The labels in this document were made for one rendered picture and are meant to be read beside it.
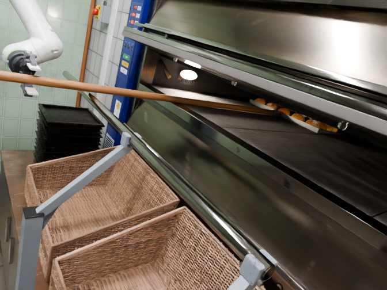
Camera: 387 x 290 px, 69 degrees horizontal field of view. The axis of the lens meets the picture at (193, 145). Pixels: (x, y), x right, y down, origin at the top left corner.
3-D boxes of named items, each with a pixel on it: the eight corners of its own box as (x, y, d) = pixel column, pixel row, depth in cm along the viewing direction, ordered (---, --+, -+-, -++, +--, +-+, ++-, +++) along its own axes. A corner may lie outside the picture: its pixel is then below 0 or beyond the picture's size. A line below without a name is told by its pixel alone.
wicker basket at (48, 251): (118, 185, 163) (128, 142, 155) (166, 252, 123) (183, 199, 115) (22, 193, 133) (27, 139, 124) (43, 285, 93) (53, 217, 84)
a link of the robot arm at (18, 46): (10, 72, 120) (-6, 46, 113) (40, 61, 125) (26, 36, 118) (14, 80, 110) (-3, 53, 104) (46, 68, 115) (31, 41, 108)
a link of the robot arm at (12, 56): (3, 71, 107) (5, 46, 104) (38, 76, 115) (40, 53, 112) (5, 75, 103) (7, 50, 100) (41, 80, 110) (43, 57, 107)
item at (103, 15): (104, 22, 187) (107, 7, 184) (109, 25, 180) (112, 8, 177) (93, 19, 182) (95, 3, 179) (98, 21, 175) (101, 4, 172)
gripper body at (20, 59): (35, 56, 106) (40, 61, 100) (33, 78, 109) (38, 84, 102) (12, 52, 101) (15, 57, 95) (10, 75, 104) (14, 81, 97)
